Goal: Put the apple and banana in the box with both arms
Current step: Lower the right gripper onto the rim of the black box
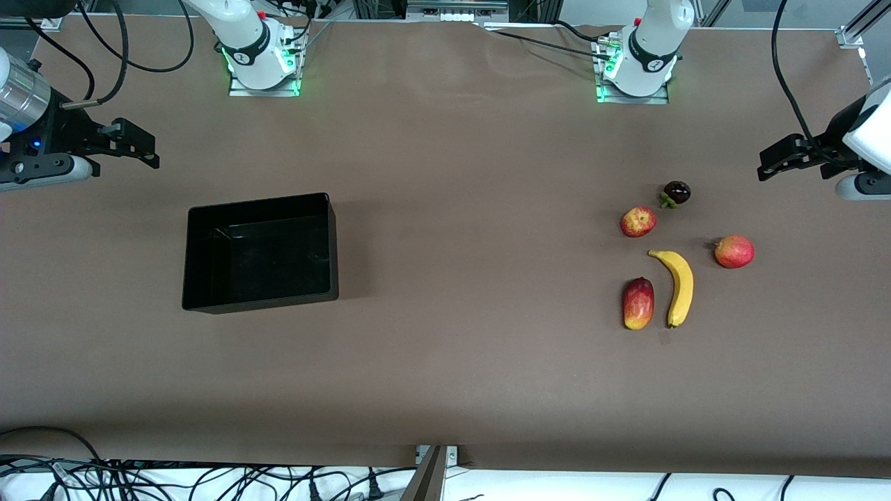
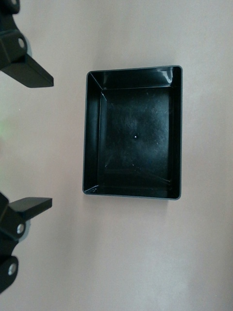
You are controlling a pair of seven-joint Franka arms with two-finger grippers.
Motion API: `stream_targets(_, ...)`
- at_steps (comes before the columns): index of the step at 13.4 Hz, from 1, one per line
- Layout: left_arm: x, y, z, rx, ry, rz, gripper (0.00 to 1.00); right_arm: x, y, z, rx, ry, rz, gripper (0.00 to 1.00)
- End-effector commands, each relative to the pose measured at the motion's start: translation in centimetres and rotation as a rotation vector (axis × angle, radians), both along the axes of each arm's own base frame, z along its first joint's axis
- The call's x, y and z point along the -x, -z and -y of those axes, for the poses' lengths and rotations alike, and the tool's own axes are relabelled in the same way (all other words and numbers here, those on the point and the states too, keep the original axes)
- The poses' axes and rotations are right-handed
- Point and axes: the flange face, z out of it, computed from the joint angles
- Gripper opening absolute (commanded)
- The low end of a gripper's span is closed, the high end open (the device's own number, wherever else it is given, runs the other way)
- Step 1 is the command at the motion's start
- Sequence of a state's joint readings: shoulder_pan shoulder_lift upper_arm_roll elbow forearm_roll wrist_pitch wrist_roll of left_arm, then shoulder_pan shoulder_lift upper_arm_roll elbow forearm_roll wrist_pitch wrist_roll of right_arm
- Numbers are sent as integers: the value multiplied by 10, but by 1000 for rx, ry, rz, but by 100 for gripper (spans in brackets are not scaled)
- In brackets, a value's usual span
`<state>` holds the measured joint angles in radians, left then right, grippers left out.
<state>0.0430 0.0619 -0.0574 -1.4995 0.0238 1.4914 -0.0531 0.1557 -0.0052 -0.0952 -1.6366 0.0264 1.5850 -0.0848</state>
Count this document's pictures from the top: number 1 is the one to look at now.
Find dark purple mangosteen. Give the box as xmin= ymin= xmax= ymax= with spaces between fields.
xmin=659 ymin=180 xmax=693 ymax=209

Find yellow banana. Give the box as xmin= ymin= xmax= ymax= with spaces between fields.
xmin=647 ymin=249 xmax=695 ymax=329

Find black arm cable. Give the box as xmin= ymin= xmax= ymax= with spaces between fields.
xmin=24 ymin=15 xmax=97 ymax=104
xmin=769 ymin=0 xmax=846 ymax=165

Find black table cable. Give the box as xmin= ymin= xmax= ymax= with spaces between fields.
xmin=486 ymin=28 xmax=608 ymax=59

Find red apple right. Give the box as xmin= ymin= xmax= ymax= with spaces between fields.
xmin=713 ymin=234 xmax=757 ymax=270

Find small red yellow apple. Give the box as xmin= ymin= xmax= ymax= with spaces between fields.
xmin=620 ymin=205 xmax=658 ymax=239

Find red yellow mango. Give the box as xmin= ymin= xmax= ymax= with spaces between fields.
xmin=622 ymin=276 xmax=656 ymax=331

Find black looping cable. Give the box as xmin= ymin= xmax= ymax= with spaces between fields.
xmin=75 ymin=0 xmax=196 ymax=74

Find aluminium frame rack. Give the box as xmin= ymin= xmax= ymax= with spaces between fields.
xmin=352 ymin=0 xmax=516 ymax=23

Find black cable with metal plug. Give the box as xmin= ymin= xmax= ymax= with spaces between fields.
xmin=60 ymin=0 xmax=130 ymax=111

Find metal table edge bracket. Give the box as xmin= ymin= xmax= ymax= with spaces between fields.
xmin=400 ymin=444 xmax=460 ymax=501

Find aluminium frame corner profile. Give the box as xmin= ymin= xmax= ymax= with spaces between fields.
xmin=834 ymin=0 xmax=891 ymax=88

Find black plastic box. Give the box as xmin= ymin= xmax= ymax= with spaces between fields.
xmin=182 ymin=192 xmax=340 ymax=315

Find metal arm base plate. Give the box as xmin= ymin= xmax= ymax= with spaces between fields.
xmin=594 ymin=38 xmax=671 ymax=106
xmin=228 ymin=68 xmax=303 ymax=98

